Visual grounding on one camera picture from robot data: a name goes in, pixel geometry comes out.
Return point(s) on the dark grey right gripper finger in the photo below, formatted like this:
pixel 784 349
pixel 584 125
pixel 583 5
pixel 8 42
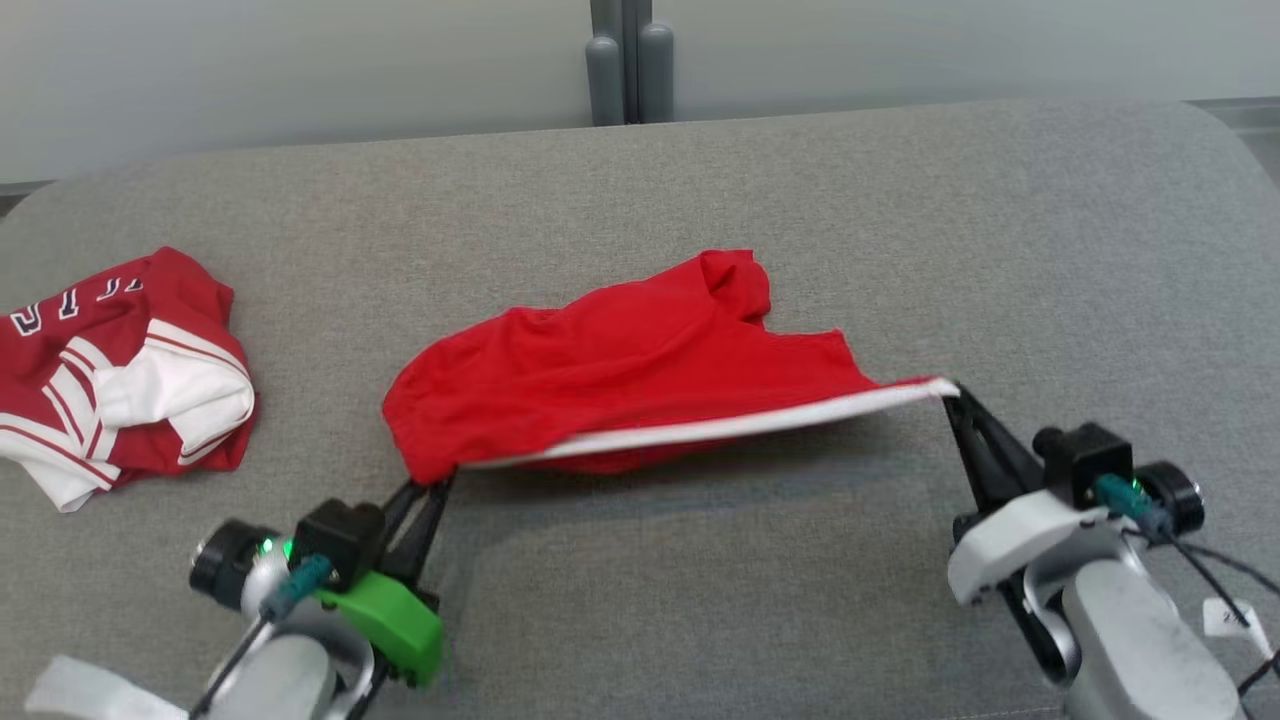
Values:
pixel 1010 465
pixel 968 480

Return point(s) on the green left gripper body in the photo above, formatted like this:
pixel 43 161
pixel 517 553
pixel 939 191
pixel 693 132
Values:
pixel 400 620

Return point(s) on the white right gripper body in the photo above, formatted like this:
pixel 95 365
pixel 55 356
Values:
pixel 1010 540

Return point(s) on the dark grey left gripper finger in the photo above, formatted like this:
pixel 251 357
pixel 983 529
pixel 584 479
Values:
pixel 398 510
pixel 420 550

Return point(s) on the plain red shirt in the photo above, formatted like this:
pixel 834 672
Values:
pixel 620 370

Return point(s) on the red jersey with black lettering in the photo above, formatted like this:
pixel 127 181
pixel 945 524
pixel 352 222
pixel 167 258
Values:
pixel 120 390

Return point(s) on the white tape strip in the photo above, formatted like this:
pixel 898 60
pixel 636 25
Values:
pixel 90 695

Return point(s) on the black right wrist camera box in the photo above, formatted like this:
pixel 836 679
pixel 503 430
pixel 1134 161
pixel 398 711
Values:
pixel 1085 460

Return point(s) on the grey metal frame post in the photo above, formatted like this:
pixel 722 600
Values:
pixel 630 70

